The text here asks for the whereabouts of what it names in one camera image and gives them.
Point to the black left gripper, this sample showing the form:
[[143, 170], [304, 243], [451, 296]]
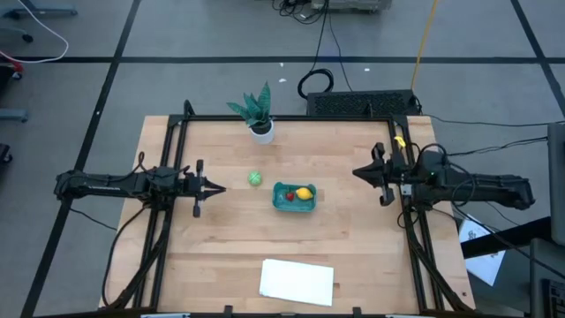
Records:
[[190, 185]]

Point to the green round toy produce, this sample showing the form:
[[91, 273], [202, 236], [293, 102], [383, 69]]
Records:
[[254, 178]]

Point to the white printed paper sheet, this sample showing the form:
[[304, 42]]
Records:
[[481, 265]]

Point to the black beam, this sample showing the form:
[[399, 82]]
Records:
[[503, 238]]

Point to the grey furniture base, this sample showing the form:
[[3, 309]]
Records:
[[39, 9]]

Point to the black perforated computer case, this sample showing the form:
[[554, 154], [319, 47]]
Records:
[[357, 103]]

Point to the dark grey box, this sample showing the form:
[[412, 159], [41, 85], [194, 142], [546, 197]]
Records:
[[547, 265]]

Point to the red wheeled cart foot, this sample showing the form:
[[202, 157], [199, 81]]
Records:
[[15, 67]]

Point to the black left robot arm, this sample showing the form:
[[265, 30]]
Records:
[[97, 187]]

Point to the red toy strawberry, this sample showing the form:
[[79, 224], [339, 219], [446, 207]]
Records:
[[290, 196]]

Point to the teal plastic tupperware container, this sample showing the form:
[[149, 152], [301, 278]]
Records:
[[296, 206]]

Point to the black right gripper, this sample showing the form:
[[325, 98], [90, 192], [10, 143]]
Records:
[[393, 172]]

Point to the black caster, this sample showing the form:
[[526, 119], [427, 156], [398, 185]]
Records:
[[4, 153]]

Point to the black aluminium table frame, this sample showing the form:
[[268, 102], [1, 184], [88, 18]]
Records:
[[287, 118]]

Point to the snake plant in white pot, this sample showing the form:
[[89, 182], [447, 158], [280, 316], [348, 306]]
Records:
[[260, 121]]

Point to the yellow toy lemon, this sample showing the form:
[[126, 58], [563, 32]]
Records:
[[304, 193]]

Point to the grey furniture foot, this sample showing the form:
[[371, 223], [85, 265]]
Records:
[[13, 115]]

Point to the grey cabinet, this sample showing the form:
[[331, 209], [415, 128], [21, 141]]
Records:
[[557, 185]]

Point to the white folded cloth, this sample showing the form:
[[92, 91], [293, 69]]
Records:
[[296, 282]]

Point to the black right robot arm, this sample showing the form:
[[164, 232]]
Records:
[[485, 190]]

